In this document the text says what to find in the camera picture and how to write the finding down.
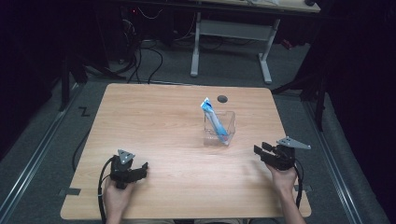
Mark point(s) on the metal floor rail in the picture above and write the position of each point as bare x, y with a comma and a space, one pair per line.
337, 174
34, 160

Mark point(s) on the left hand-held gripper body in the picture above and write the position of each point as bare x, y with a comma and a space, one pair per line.
120, 171

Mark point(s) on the clear plastic container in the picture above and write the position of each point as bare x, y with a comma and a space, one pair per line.
229, 124

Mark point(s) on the wooden desk white legs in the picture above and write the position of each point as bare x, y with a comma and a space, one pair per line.
233, 29

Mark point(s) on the person's left hand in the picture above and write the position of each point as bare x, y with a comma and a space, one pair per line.
116, 200

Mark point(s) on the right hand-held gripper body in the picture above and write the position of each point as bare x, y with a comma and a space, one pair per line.
283, 158

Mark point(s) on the black metal stand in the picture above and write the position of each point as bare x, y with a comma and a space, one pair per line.
64, 90
319, 102

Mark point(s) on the black round table grommet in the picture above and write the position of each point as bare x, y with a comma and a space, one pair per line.
222, 99

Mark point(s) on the grey tape piece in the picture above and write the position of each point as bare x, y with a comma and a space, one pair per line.
72, 191
307, 188

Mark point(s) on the person's right hand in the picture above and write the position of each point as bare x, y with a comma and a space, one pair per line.
285, 180

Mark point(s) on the blue white toothpaste tube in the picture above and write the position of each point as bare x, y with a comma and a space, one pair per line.
214, 121

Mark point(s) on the small red object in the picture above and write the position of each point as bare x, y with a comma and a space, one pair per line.
287, 44

